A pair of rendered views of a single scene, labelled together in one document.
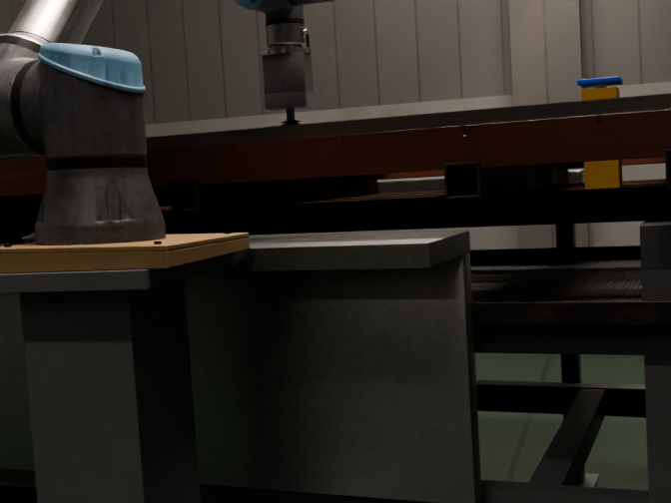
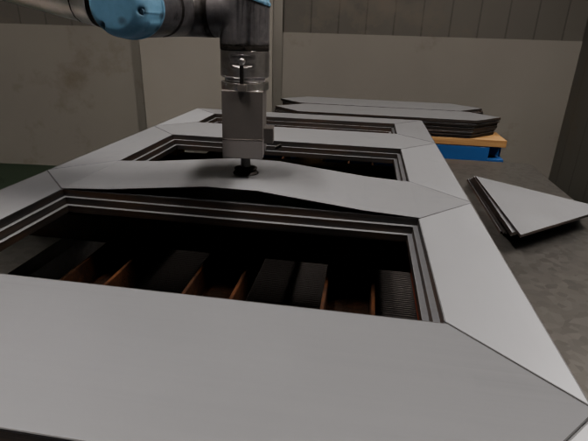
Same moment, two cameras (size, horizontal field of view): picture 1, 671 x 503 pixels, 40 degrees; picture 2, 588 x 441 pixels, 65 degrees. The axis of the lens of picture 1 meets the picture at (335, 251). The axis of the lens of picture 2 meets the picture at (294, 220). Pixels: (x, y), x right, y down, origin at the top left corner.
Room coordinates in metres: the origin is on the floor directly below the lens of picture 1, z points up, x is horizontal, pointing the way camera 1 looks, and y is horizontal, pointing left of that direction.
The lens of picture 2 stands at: (1.75, -0.67, 1.09)
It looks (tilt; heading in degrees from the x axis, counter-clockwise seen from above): 22 degrees down; 76
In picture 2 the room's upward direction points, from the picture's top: 2 degrees clockwise
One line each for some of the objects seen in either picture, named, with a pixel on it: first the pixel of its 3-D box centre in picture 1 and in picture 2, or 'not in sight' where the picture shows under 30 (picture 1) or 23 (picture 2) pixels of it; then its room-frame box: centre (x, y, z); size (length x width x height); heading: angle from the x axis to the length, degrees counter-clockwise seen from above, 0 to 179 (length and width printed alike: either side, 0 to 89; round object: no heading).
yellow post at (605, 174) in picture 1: (602, 153); not in sight; (1.41, -0.41, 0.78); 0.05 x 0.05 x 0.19; 68
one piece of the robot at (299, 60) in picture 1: (291, 79); (252, 117); (1.85, 0.07, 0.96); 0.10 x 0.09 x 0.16; 166
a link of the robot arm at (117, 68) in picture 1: (89, 100); not in sight; (1.11, 0.28, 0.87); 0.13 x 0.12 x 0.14; 65
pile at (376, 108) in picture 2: not in sight; (381, 115); (2.46, 0.92, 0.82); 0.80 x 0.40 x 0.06; 158
